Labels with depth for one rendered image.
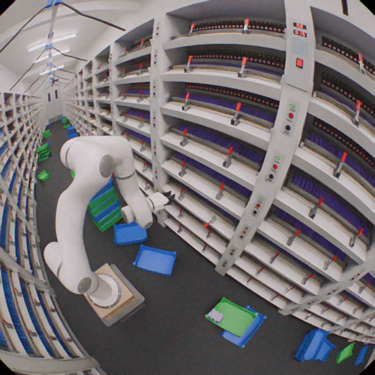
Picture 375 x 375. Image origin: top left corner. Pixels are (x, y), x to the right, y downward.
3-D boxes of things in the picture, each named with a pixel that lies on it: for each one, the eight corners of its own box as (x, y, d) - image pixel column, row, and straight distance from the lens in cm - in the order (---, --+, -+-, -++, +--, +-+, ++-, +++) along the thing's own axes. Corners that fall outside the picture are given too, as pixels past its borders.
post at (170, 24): (164, 227, 152) (165, 9, 101) (157, 221, 156) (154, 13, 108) (179, 217, 160) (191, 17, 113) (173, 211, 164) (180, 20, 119)
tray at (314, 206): (359, 264, 90) (377, 255, 82) (271, 203, 68) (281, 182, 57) (366, 229, 100) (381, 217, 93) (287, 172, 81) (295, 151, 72)
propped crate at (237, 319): (206, 318, 124) (204, 316, 117) (223, 300, 129) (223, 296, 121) (239, 338, 120) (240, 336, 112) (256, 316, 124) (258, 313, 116)
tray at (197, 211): (231, 241, 96) (231, 236, 87) (163, 191, 120) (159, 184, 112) (249, 216, 103) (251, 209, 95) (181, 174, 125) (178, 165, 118)
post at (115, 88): (126, 191, 195) (114, 38, 159) (123, 187, 202) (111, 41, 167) (140, 184, 201) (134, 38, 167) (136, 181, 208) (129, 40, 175)
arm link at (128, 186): (149, 179, 58) (156, 224, 82) (128, 161, 70) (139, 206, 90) (128, 191, 55) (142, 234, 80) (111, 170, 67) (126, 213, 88)
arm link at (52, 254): (91, 299, 76) (58, 284, 56) (65, 274, 86) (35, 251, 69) (103, 279, 75) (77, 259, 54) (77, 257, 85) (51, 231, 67)
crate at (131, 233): (116, 246, 148) (114, 241, 141) (115, 229, 159) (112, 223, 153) (148, 241, 144) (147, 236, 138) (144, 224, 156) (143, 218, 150)
